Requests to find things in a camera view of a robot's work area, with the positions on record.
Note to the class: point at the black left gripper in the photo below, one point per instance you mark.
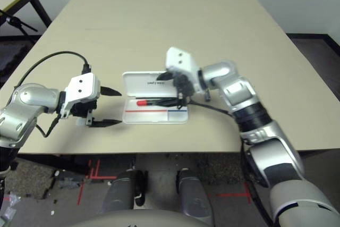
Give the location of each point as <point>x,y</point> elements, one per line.
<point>81,108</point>

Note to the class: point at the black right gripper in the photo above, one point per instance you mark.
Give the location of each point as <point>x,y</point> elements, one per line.
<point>183,86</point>

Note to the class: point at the white plastic pencil case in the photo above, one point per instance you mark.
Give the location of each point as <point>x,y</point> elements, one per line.
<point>143,86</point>

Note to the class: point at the black marker with red cap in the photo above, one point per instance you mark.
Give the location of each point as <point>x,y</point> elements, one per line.
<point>142,102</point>

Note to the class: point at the green capped highlighter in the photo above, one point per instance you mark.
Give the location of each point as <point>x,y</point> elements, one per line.
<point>81,122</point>

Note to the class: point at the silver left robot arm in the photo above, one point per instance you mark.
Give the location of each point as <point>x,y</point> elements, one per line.
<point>29,104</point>

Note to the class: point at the grey robot left leg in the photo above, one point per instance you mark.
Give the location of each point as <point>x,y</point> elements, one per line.
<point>119,192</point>

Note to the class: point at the dark speckled floor mat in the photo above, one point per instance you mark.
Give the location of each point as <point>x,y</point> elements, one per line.
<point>217,168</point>

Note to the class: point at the grey robot torso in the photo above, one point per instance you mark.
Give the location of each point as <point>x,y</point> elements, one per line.
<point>138,219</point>

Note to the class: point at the black tripod stand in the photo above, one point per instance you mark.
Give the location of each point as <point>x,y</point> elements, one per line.
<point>16,21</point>

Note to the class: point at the crumpled clear plastic bag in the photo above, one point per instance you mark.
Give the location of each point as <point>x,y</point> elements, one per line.
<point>9,207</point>

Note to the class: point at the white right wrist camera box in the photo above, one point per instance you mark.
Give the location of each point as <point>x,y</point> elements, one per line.
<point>183,62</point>

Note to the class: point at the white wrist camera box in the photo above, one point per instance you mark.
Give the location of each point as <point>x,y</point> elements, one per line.
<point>82,86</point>
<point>183,62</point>

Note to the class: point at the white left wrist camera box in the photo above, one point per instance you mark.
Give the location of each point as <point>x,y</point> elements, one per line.
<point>82,86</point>

